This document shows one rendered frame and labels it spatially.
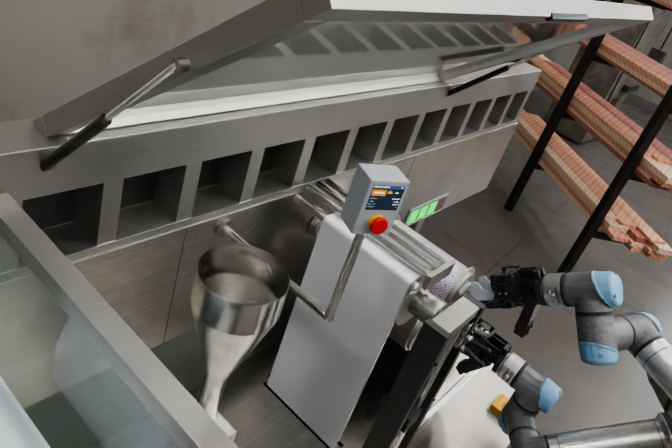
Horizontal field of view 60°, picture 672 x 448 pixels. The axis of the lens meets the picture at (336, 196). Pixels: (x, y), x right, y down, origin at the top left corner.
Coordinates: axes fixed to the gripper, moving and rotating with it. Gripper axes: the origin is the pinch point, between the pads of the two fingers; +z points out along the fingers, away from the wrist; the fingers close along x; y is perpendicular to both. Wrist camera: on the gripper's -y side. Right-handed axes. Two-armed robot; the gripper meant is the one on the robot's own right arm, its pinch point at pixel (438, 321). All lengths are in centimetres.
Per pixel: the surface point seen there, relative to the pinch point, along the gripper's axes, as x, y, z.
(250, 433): 54, -19, 13
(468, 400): -4.1, -19.0, -16.9
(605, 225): -271, -54, 3
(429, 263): 35, 36, -2
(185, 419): 104, 51, -11
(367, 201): 65, 58, 0
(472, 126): -49, 37, 33
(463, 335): 37.2, 28.8, -15.6
